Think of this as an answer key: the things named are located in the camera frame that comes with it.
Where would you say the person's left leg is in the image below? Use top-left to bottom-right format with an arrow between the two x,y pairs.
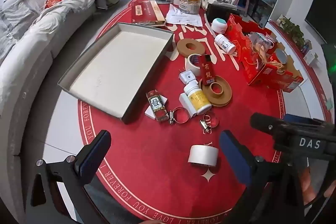
85,182 -> 189,223

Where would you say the small cardboard tape core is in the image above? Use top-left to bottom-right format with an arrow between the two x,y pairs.
209,82 -> 224,95

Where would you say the person's right hand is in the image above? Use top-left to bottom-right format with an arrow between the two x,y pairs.
301,167 -> 334,205

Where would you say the grey shallow tray box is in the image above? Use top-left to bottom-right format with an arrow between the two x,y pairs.
57,22 -> 174,125

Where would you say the masking tape roll printed core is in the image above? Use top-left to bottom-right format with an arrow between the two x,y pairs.
187,54 -> 208,76

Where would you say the long red printed box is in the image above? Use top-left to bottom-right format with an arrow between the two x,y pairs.
199,55 -> 216,85

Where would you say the glass jar with gold lid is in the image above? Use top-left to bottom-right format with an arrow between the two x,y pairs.
180,0 -> 201,15

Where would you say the clear plastic food container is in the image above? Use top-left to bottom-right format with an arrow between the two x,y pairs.
248,32 -> 277,62

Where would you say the light grey curved sofa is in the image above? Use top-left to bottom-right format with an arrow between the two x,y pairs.
0,0 -> 109,177

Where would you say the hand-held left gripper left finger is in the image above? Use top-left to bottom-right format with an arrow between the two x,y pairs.
26,130 -> 112,224

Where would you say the grey striped blanket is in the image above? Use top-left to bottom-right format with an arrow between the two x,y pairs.
0,0 -> 51,62

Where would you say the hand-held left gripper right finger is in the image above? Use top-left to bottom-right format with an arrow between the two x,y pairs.
219,130 -> 307,224

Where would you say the metal hose clamp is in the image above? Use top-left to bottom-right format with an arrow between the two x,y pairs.
168,107 -> 190,125
199,113 -> 219,132

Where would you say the red cardboard carton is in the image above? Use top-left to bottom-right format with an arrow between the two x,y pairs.
226,13 -> 304,93

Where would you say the white jar with teal lid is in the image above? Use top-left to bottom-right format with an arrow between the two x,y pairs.
211,18 -> 227,35

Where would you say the red flat gift box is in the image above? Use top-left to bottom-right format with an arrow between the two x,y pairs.
130,0 -> 166,28

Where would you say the brown cork ring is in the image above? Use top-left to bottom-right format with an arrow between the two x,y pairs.
176,39 -> 202,58

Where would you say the round silver disc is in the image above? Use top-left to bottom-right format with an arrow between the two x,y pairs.
276,49 -> 288,64

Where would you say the white pill bottle yellow label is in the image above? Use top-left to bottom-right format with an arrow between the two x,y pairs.
183,83 -> 213,115

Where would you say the plain white tape roll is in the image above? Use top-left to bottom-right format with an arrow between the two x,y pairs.
188,145 -> 219,168

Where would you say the green potted plant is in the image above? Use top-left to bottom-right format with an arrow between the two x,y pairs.
277,15 -> 306,49

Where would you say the white pill bottle blue label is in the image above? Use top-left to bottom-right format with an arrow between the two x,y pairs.
214,34 -> 237,54

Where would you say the white power adapter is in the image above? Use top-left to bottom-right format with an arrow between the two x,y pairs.
179,70 -> 200,86

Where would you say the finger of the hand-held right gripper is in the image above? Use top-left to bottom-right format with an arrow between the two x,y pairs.
284,114 -> 325,126
249,112 -> 287,136

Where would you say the clear plastic bag of papers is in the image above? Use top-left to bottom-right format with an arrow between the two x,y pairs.
166,4 -> 204,33

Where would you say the large tan tape spool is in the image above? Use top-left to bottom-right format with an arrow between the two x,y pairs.
199,76 -> 233,107

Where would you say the red round printed table mat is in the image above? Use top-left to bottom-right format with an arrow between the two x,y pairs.
77,0 -> 334,224

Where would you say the red box with tile picture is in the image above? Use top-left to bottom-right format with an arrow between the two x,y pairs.
146,90 -> 170,122

